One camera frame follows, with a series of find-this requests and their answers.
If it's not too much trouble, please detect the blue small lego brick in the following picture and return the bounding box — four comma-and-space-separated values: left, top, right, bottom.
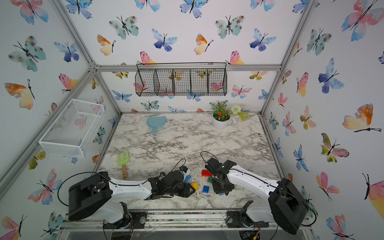
203, 186, 210, 194

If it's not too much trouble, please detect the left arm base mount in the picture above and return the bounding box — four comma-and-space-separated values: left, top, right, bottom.
103, 212, 148, 230

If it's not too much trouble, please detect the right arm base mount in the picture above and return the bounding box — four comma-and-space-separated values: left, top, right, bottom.
225, 201, 273, 228

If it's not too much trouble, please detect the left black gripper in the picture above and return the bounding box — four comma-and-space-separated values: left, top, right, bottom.
163, 183, 197, 199

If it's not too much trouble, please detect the black wire wall basket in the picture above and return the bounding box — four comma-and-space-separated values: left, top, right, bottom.
134, 62, 228, 97

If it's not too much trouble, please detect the aluminium front rail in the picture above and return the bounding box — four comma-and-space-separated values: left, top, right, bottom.
58, 209, 313, 232

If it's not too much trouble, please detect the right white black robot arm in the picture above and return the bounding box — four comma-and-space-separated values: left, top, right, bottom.
205, 158, 314, 235

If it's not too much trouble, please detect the potted plant white pot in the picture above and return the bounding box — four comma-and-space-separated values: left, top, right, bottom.
210, 101, 250, 130

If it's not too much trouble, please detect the light blue long lego brick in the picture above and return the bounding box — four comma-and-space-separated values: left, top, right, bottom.
184, 175, 192, 183

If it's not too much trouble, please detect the white mesh wall basket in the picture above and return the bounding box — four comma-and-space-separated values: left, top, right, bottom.
39, 99, 105, 158

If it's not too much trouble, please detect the red lego brick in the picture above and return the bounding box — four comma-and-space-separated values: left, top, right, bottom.
201, 170, 213, 177

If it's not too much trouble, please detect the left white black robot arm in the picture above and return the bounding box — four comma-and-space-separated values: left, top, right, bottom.
68, 171, 196, 225

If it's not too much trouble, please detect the green lego brick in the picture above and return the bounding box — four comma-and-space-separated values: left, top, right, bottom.
207, 177, 214, 184

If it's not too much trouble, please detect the teal hand mirror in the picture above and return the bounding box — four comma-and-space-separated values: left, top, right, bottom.
147, 116, 167, 135

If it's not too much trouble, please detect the yellow small lego brick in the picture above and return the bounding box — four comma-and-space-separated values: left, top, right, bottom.
191, 183, 198, 191

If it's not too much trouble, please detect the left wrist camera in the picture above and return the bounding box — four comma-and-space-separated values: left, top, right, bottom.
179, 166, 190, 176

